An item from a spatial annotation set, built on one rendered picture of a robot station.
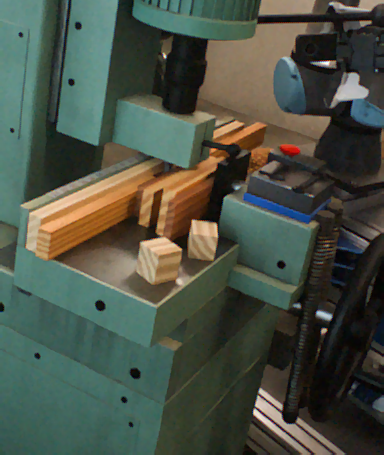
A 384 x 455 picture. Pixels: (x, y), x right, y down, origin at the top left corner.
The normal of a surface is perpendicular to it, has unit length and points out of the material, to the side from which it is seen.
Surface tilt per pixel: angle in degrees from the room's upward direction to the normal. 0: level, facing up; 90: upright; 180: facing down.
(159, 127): 90
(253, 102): 90
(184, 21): 90
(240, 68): 90
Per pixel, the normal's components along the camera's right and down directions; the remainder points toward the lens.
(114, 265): 0.18, -0.90
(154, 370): -0.47, 0.28
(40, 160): 0.87, 0.33
